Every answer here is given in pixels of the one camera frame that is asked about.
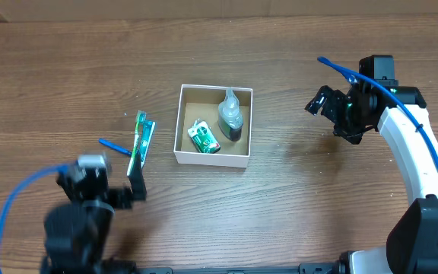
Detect Colgate toothpaste tube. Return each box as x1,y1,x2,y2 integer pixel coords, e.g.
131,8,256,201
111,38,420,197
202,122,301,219
138,120,156,167

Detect green white toothbrush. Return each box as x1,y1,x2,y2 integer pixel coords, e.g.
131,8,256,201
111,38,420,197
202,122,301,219
126,110,147,177

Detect green Dettol soap bar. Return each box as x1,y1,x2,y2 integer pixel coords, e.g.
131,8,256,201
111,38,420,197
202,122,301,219
187,119,221,154

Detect foam soap pump bottle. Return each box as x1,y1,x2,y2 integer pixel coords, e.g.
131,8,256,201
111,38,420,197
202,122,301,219
218,88,243,142

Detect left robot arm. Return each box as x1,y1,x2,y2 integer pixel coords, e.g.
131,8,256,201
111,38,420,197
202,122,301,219
40,151,147,274

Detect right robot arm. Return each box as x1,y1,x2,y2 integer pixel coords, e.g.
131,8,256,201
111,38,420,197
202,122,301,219
305,84,438,273

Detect white cardboard box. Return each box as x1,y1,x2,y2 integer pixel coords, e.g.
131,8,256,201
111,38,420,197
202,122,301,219
173,84,253,168

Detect left blue cable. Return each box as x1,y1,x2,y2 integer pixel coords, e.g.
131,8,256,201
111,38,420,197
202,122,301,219
0,163,71,274

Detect blue cable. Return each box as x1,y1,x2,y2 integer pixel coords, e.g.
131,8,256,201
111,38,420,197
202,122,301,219
0,163,71,274
316,56,438,209

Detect right blue cable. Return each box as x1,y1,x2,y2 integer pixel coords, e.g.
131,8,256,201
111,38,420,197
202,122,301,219
316,56,438,209

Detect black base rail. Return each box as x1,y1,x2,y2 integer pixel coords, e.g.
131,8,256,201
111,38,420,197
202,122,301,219
135,261,349,274

